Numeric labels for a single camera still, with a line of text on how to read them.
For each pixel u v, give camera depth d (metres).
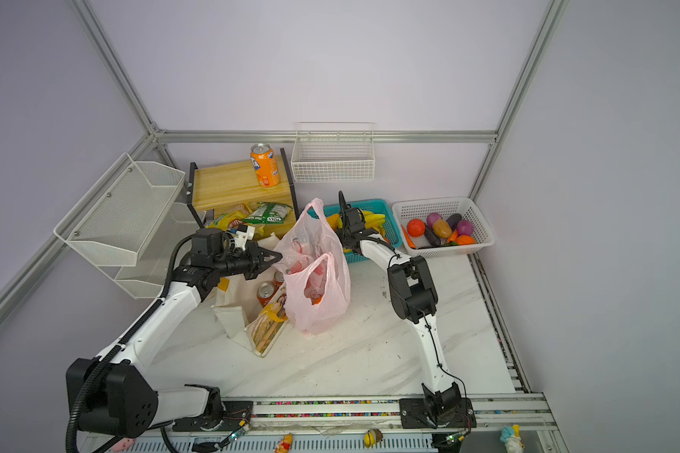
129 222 0.78
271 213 0.90
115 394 0.39
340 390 0.78
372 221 1.06
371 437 0.69
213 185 0.83
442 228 1.07
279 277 0.89
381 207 1.12
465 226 1.08
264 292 0.86
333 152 0.96
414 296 0.61
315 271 0.63
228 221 0.87
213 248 0.63
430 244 1.10
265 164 0.75
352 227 0.84
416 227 1.10
